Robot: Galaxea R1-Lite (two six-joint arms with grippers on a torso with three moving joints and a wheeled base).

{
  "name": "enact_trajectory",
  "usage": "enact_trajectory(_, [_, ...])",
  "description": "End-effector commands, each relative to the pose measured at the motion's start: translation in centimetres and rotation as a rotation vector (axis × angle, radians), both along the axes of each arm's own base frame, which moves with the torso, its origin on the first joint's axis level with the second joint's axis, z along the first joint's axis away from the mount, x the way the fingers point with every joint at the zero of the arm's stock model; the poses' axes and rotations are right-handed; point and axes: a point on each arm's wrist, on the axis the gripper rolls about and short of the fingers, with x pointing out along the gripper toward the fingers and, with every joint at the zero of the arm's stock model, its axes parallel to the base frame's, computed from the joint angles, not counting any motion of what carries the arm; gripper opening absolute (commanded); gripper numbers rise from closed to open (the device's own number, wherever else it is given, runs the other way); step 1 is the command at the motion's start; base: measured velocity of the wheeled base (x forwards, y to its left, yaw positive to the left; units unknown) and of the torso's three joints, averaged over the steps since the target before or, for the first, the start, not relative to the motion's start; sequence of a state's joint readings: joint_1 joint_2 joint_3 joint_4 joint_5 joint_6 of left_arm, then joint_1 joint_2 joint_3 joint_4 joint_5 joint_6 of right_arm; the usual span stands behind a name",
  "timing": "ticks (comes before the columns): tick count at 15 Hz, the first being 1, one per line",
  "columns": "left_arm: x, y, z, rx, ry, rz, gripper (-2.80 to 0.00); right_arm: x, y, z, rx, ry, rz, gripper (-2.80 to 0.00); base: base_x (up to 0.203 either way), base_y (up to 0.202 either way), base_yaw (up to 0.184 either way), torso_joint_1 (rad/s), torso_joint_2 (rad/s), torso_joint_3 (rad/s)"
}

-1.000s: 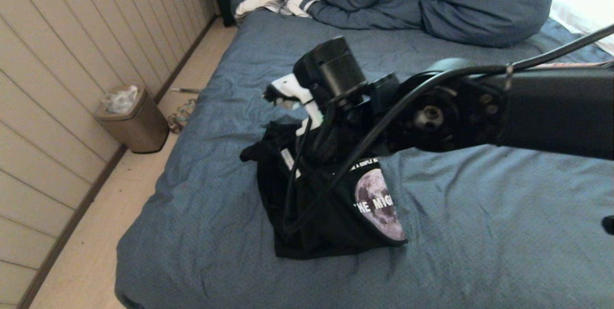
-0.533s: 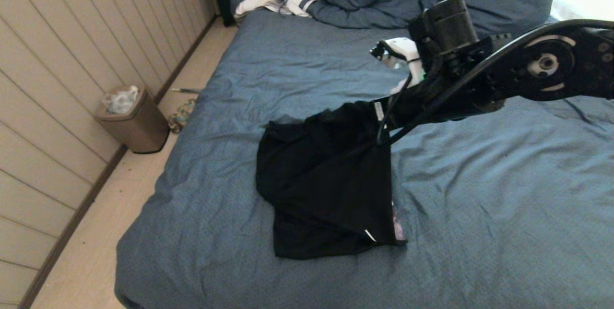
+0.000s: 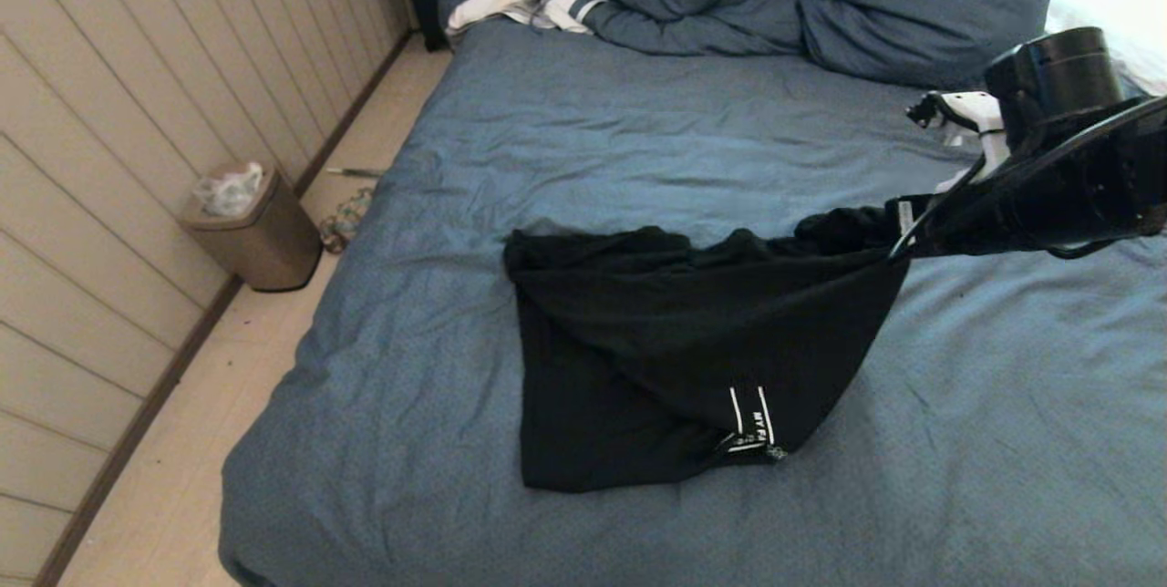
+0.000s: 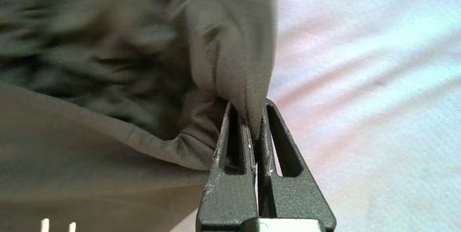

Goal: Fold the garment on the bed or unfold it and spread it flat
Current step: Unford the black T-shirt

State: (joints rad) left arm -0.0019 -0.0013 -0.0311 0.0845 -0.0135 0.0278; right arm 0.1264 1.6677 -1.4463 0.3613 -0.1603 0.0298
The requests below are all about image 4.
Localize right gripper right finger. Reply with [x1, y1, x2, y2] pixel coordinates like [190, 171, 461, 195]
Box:
[256, 98, 337, 232]

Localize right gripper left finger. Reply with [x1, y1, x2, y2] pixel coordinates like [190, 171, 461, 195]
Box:
[196, 102, 259, 232]

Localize blue bed sheet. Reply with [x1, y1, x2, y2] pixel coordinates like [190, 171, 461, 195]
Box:
[169, 0, 461, 232]

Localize black moon print T-shirt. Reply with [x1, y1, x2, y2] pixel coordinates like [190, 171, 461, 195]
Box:
[0, 0, 278, 232]

